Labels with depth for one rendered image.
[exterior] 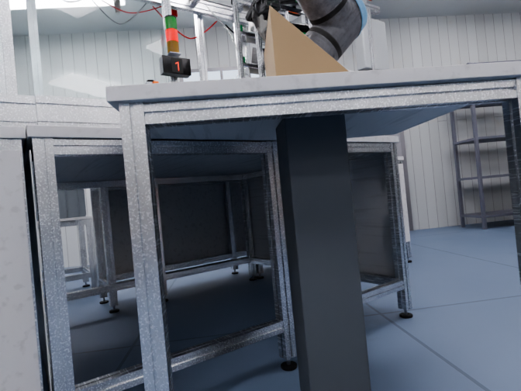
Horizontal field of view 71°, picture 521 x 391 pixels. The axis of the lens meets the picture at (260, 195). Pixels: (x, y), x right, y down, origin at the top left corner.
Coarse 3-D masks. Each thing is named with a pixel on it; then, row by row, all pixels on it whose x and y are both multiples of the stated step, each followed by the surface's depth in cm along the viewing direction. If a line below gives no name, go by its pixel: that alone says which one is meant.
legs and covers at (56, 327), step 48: (48, 144) 93; (96, 144) 100; (192, 144) 116; (240, 144) 126; (384, 144) 170; (48, 192) 93; (384, 192) 183; (48, 240) 92; (384, 240) 185; (48, 288) 91; (96, 288) 221; (288, 288) 133; (384, 288) 163; (48, 336) 141; (240, 336) 121; (288, 336) 132; (48, 384) 98; (96, 384) 96
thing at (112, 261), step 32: (96, 192) 256; (160, 192) 287; (192, 192) 302; (224, 192) 318; (96, 224) 255; (128, 224) 272; (192, 224) 300; (224, 224) 317; (96, 256) 256; (128, 256) 270; (192, 256) 299; (224, 256) 310
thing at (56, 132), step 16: (32, 128) 90; (48, 128) 92; (64, 128) 94; (80, 128) 96; (96, 128) 99; (112, 128) 101; (64, 160) 132; (80, 160) 135; (96, 160) 139; (112, 160) 143; (160, 160) 157; (176, 160) 162; (192, 160) 167; (208, 160) 173; (224, 160) 179; (240, 160) 186; (256, 160) 193; (64, 176) 184; (80, 176) 191; (96, 176) 199; (112, 176) 207; (160, 176) 237; (176, 176) 248; (192, 176) 261
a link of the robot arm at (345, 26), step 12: (348, 0) 95; (360, 0) 97; (336, 12) 94; (348, 12) 96; (360, 12) 97; (312, 24) 100; (324, 24) 97; (336, 24) 96; (348, 24) 97; (360, 24) 99; (336, 36) 97; (348, 36) 98
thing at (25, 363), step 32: (0, 128) 88; (0, 160) 88; (0, 192) 88; (0, 224) 87; (0, 256) 87; (0, 288) 87; (32, 288) 90; (0, 320) 86; (32, 320) 90; (0, 352) 86; (32, 352) 89; (0, 384) 86; (32, 384) 89
